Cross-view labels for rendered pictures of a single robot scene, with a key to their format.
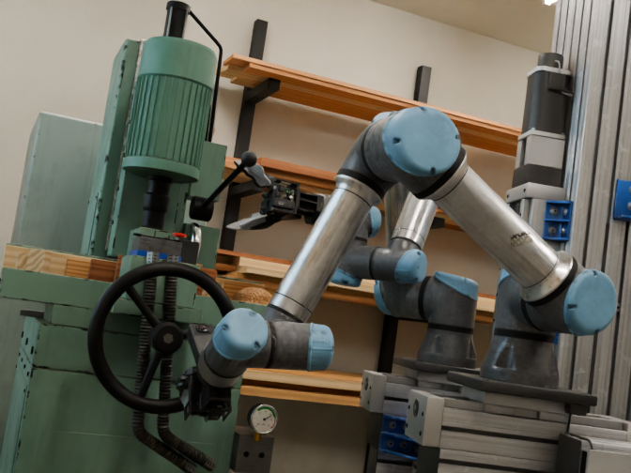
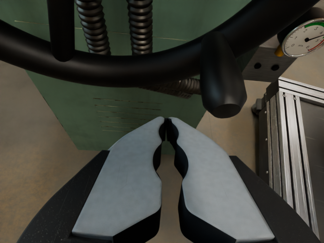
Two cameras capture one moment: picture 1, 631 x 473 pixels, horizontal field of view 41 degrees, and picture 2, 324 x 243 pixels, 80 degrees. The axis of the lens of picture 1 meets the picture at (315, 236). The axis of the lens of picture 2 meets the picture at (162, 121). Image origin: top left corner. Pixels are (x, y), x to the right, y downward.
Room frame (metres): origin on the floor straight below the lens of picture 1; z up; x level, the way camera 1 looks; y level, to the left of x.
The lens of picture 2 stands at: (1.50, 0.18, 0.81)
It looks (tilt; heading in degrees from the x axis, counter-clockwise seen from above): 60 degrees down; 9
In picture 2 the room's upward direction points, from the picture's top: 15 degrees clockwise
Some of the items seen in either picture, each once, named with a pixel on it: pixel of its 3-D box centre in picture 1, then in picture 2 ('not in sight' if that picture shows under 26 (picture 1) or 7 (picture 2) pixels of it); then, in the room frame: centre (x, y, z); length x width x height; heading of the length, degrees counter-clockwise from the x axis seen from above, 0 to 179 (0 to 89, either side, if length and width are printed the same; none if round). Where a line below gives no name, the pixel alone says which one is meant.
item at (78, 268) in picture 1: (183, 284); not in sight; (1.96, 0.29, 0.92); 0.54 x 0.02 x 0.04; 111
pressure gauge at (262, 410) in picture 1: (261, 422); (297, 37); (1.82, 0.06, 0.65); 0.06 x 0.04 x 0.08; 111
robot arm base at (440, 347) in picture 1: (448, 344); not in sight; (2.14, -0.37, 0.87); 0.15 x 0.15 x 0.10
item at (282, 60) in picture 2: (247, 449); (261, 45); (1.89, 0.08, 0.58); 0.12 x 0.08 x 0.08; 21
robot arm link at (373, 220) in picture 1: (354, 220); not in sight; (1.91, -0.08, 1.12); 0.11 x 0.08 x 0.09; 111
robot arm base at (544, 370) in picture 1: (521, 357); not in sight; (1.65, -0.43, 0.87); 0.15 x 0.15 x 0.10
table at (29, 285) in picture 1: (146, 301); not in sight; (1.82, 0.34, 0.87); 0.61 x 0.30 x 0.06; 111
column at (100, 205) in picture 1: (138, 188); not in sight; (2.20, 0.48, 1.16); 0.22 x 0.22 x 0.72; 21
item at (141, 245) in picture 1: (165, 248); not in sight; (1.74, 0.31, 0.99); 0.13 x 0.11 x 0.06; 111
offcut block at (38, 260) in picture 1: (38, 260); not in sight; (1.72, 0.56, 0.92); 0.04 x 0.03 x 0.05; 83
